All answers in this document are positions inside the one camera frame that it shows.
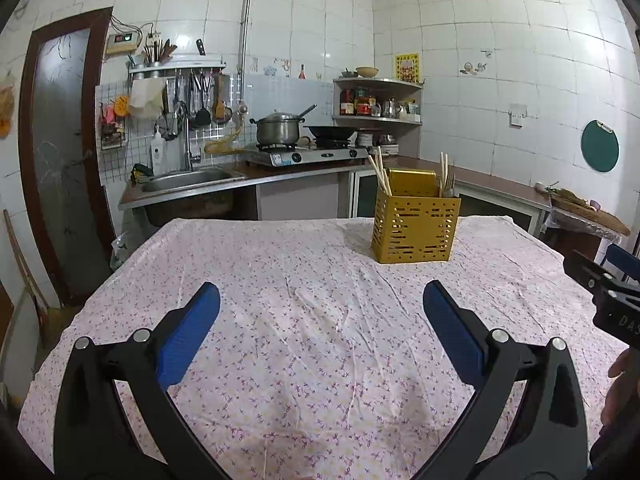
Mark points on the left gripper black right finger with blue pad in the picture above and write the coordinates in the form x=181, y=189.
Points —
x=548, y=436

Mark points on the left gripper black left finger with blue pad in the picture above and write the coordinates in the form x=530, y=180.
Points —
x=92, y=436

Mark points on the steel kitchen sink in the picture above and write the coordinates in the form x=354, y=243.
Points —
x=188, y=195

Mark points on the kitchen counter with cabinets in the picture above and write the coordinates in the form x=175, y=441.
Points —
x=332, y=191

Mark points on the person's right hand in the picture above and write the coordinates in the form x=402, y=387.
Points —
x=622, y=387

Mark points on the wooden board with vegetables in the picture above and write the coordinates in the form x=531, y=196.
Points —
x=572, y=213

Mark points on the green round cutting board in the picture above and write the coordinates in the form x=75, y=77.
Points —
x=600, y=146

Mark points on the silver fork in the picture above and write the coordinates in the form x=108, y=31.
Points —
x=450, y=191

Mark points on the yellow perforated utensil holder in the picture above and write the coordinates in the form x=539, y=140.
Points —
x=413, y=222

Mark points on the wooden chopstick pair right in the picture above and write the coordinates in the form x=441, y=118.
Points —
x=444, y=169

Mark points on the pink floral tablecloth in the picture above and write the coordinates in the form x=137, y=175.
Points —
x=321, y=362

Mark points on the chrome faucet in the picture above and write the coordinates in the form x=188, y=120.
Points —
x=179, y=129

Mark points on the white soap bottle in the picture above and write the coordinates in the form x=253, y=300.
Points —
x=157, y=151

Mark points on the black wok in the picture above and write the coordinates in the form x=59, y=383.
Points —
x=327, y=137

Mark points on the dark wooden door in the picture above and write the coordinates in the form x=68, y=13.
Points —
x=65, y=200

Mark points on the silver gas stove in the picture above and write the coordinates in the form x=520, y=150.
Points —
x=279, y=156

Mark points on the hanging utensil rack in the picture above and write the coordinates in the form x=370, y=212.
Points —
x=141, y=95

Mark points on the steel cooking pot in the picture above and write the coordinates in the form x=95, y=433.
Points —
x=280, y=129

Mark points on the broom with wooden handle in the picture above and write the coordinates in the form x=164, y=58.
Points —
x=40, y=302

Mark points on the yellow wall poster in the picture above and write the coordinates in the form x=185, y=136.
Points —
x=407, y=67

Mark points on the corner wall shelf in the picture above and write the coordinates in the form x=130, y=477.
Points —
x=370, y=100

